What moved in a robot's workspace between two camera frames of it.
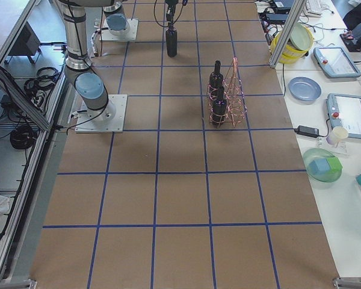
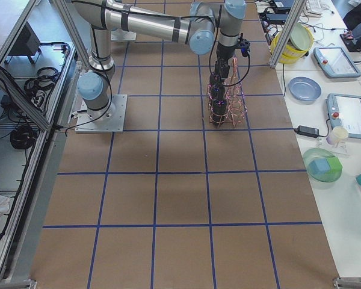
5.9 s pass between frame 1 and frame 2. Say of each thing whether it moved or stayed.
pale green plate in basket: stayed
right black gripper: moved
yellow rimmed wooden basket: stayed
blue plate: stayed
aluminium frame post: stayed
